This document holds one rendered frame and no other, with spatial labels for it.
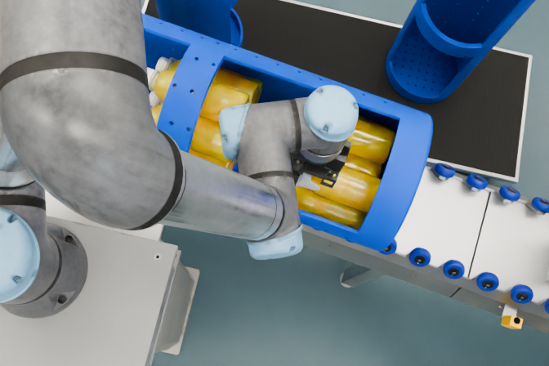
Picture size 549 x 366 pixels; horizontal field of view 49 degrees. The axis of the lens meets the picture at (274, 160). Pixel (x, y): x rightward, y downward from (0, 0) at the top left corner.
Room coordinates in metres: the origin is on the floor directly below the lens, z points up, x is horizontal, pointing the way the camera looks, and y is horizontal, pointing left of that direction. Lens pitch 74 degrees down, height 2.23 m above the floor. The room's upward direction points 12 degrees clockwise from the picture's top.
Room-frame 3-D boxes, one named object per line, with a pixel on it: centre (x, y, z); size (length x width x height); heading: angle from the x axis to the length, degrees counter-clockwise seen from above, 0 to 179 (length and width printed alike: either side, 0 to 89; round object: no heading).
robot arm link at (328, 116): (0.31, -0.06, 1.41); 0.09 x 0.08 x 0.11; 109
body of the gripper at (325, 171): (0.31, -0.07, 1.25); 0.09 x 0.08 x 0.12; 82
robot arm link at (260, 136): (0.26, 0.03, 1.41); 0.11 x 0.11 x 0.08; 19
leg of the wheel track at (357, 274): (0.25, -0.35, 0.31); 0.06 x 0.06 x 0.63; 82
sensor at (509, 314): (0.16, -0.57, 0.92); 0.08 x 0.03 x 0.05; 172
